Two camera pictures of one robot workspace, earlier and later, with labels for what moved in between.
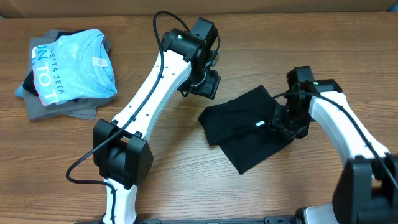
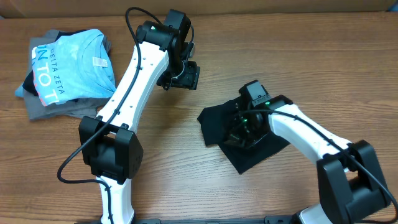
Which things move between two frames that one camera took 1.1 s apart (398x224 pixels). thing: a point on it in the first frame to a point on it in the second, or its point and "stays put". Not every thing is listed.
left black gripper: (208, 88) to (189, 79)
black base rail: (291, 219) stays put
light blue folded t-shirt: (78, 66) stays put
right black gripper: (277, 121) to (234, 137)
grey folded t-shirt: (79, 109) stays put
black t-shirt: (241, 127) stays put
